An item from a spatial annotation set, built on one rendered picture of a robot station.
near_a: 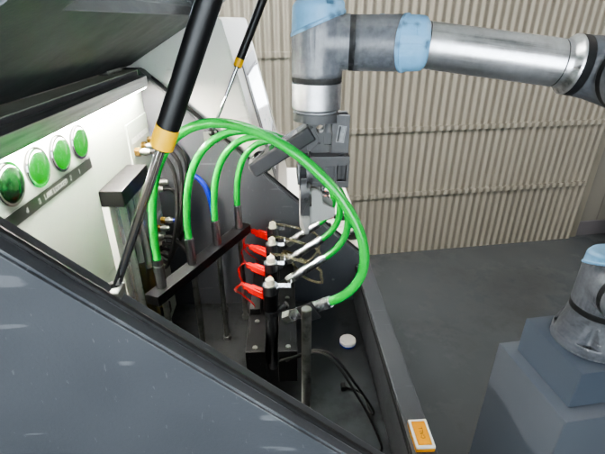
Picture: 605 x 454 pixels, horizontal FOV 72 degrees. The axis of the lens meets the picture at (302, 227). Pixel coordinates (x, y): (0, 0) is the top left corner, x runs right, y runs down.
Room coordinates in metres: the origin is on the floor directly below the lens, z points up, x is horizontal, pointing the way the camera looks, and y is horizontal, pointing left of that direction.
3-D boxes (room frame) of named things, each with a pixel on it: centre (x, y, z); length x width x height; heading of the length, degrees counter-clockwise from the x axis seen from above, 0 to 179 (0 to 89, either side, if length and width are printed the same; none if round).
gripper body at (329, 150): (0.66, -0.03, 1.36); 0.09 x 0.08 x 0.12; 92
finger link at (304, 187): (0.64, 0.00, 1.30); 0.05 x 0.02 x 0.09; 2
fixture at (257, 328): (0.77, 0.07, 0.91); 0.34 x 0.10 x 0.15; 2
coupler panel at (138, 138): (0.88, 0.33, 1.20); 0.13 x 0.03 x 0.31; 2
